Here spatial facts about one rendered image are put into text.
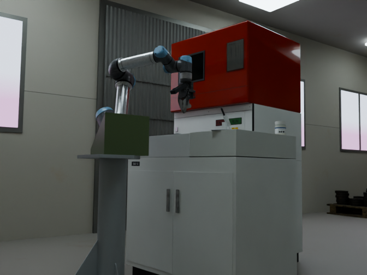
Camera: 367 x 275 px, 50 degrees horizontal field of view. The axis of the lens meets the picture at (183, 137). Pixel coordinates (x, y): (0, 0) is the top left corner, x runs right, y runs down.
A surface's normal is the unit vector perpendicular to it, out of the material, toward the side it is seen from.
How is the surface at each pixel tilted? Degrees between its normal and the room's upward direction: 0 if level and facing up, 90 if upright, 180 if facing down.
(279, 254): 90
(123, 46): 90
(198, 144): 90
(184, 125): 90
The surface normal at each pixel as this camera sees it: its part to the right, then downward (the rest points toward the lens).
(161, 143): -0.71, -0.06
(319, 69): 0.58, -0.05
